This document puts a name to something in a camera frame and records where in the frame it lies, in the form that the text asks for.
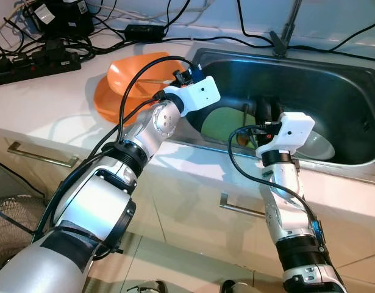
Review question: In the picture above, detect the green plate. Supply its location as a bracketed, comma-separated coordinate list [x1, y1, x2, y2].
[199, 107, 261, 144]

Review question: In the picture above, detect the floor fan with wire guard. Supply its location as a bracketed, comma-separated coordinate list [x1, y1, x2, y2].
[0, 194, 48, 275]

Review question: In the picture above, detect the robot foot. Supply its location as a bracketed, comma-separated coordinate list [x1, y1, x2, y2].
[221, 280, 261, 293]
[127, 280, 170, 293]

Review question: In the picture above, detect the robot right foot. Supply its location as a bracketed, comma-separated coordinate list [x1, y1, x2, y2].
[221, 280, 261, 293]

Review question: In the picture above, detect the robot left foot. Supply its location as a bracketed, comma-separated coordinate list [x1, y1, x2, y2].
[127, 280, 170, 293]

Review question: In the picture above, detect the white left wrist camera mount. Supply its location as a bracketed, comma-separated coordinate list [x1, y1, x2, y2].
[163, 76, 221, 117]

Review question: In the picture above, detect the black electronics box with labels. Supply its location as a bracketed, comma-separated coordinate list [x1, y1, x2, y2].
[29, 0, 95, 38]

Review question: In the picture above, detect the orange plastic bowl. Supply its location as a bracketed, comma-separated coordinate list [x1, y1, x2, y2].
[107, 52, 194, 98]

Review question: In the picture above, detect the dark metal faucet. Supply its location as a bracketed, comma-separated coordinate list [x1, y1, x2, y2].
[270, 0, 304, 59]

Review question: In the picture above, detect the stainless steel sink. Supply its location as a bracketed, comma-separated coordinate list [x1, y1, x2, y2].
[175, 48, 375, 168]

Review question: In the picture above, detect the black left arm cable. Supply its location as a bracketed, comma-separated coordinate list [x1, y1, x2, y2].
[29, 56, 194, 245]

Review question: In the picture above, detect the white bowl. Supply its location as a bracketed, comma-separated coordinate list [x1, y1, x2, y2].
[297, 125, 337, 161]

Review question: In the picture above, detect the black power strip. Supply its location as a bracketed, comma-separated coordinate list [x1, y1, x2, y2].
[0, 49, 82, 86]

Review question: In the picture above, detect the black power adapter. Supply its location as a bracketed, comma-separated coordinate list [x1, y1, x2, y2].
[124, 24, 165, 42]

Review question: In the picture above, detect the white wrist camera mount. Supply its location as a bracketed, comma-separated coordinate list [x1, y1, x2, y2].
[163, 76, 221, 117]
[255, 112, 315, 156]

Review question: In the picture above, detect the silver cabinet handle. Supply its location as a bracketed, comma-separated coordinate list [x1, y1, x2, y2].
[220, 192, 267, 217]
[7, 142, 80, 168]

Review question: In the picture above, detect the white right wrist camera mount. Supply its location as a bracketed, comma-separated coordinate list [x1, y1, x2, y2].
[255, 112, 315, 156]

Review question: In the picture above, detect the orange plastic plate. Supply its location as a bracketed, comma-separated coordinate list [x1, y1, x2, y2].
[93, 76, 170, 126]

